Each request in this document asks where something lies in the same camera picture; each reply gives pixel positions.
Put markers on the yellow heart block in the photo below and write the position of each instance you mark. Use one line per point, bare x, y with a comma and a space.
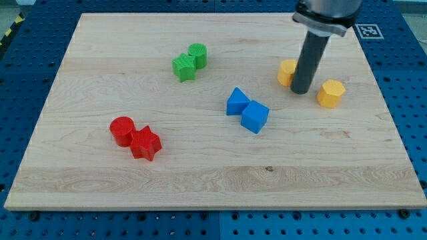
286, 72

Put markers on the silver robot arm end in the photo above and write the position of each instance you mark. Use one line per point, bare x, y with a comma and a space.
327, 17

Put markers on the blue triangle block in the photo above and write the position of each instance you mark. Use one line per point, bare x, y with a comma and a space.
237, 102

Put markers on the blue cube block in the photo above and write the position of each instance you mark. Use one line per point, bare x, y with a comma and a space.
254, 116

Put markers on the green star block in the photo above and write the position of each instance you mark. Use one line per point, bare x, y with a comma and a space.
184, 67

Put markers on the light wooden board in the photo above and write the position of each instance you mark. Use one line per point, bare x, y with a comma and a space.
306, 156

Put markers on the green cylinder block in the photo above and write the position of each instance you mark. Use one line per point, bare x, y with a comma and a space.
199, 51

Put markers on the red star block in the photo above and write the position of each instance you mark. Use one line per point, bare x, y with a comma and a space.
144, 144

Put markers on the red cylinder block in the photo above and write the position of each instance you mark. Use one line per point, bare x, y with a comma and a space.
121, 128

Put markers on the yellow hexagon block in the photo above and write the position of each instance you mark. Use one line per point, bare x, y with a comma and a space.
330, 93

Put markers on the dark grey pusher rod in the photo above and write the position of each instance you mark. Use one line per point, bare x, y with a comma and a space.
308, 61

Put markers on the white fiducial marker tag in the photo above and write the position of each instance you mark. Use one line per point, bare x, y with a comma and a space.
369, 31

